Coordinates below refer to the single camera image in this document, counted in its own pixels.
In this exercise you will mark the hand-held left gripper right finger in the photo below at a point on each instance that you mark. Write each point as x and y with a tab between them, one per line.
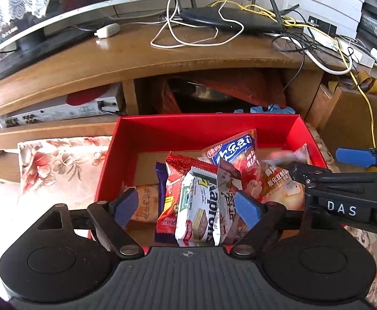
248	208

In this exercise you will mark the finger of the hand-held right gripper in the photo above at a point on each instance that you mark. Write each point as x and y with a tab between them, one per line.
356	157
304	171

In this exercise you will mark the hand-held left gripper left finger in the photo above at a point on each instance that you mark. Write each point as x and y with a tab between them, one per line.
127	206

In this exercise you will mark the orange mooncake packet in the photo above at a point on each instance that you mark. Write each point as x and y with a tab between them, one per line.
146	205

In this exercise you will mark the small white red packet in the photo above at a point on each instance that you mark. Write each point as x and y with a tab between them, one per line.
228	206

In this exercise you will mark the round bun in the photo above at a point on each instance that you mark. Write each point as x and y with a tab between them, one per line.
288	197

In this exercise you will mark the purple wafer packet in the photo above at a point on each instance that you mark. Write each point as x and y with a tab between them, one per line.
160	184

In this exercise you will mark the red snack packet white letters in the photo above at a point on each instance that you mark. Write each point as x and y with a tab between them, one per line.
172	187

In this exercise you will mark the green white wafer packet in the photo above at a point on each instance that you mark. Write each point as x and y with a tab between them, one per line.
198	206

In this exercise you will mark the red cartoon snack packet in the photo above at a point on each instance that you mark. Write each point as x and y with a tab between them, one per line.
236	150

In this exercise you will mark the red cardboard box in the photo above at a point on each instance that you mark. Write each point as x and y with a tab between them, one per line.
191	132

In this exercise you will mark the brown cardboard box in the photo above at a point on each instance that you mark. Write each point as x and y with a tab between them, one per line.
346	116

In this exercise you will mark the blue crumpled plastic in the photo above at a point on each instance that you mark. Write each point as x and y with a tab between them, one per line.
259	109

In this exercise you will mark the red plastic bag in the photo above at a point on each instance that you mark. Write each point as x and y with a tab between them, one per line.
259	87

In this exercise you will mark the silver media player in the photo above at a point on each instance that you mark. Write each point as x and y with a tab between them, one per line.
62	114

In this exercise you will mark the red round lid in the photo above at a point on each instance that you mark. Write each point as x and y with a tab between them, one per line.
85	99

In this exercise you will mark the metal pot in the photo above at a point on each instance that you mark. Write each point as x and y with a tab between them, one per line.
211	94

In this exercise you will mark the wooden TV stand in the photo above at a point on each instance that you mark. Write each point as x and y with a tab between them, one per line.
175	61

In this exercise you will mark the black router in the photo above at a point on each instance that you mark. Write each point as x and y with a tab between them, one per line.
227	21

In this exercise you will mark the small white adapter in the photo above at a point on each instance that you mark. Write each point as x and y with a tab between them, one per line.
107	30

